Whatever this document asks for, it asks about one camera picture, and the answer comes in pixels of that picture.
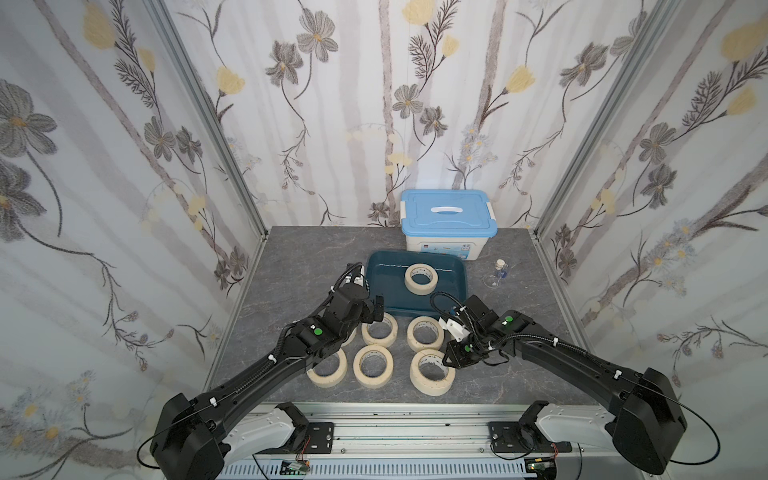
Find masking tape roll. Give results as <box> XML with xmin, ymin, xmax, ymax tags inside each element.
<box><xmin>407</xmin><ymin>316</ymin><xmax>444</xmax><ymax>352</ymax></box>
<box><xmin>341</xmin><ymin>327</ymin><xmax>358</xmax><ymax>348</ymax></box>
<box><xmin>404</xmin><ymin>263</ymin><xmax>439</xmax><ymax>296</ymax></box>
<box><xmin>353</xmin><ymin>345</ymin><xmax>394</xmax><ymax>389</ymax></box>
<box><xmin>306</xmin><ymin>349</ymin><xmax>348</xmax><ymax>389</ymax></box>
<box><xmin>361</xmin><ymin>313</ymin><xmax>399</xmax><ymax>348</ymax></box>
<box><xmin>409</xmin><ymin>349</ymin><xmax>455</xmax><ymax>397</ymax></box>

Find teal plastic tray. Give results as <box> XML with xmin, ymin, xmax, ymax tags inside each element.
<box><xmin>366</xmin><ymin>250</ymin><xmax>468</xmax><ymax>317</ymax></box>

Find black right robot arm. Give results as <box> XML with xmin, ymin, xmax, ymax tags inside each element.
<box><xmin>429</xmin><ymin>292</ymin><xmax>691</xmax><ymax>474</ymax></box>

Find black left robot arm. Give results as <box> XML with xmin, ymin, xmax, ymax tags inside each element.
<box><xmin>144</xmin><ymin>262</ymin><xmax>383</xmax><ymax>479</ymax></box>

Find white box with blue lid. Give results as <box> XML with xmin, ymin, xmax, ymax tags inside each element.
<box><xmin>400</xmin><ymin>189</ymin><xmax>498</xmax><ymax>261</ymax></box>

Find glass flask with stopper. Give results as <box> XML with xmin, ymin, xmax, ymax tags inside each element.
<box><xmin>483</xmin><ymin>259</ymin><xmax>508</xmax><ymax>288</ymax></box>

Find small circuit board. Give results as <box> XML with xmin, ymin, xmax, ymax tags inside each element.
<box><xmin>279</xmin><ymin>460</ymin><xmax>311</xmax><ymax>476</ymax></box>

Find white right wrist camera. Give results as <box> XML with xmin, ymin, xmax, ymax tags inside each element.
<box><xmin>438</xmin><ymin>317</ymin><xmax>471</xmax><ymax>343</ymax></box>

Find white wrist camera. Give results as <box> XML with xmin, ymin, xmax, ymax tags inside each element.
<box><xmin>438</xmin><ymin>317</ymin><xmax>471</xmax><ymax>343</ymax></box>
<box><xmin>345</xmin><ymin>264</ymin><xmax>369</xmax><ymax>290</ymax></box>

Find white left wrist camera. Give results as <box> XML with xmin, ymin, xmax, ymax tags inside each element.
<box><xmin>345</xmin><ymin>264</ymin><xmax>369</xmax><ymax>290</ymax></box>

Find aluminium frame rail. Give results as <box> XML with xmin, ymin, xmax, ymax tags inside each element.
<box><xmin>161</xmin><ymin>401</ymin><xmax>667</xmax><ymax>480</ymax></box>

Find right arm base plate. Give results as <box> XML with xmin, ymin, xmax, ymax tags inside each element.
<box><xmin>487</xmin><ymin>421</ymin><xmax>573</xmax><ymax>455</ymax></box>

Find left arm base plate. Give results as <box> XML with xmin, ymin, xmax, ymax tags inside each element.
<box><xmin>300</xmin><ymin>422</ymin><xmax>335</xmax><ymax>456</ymax></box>

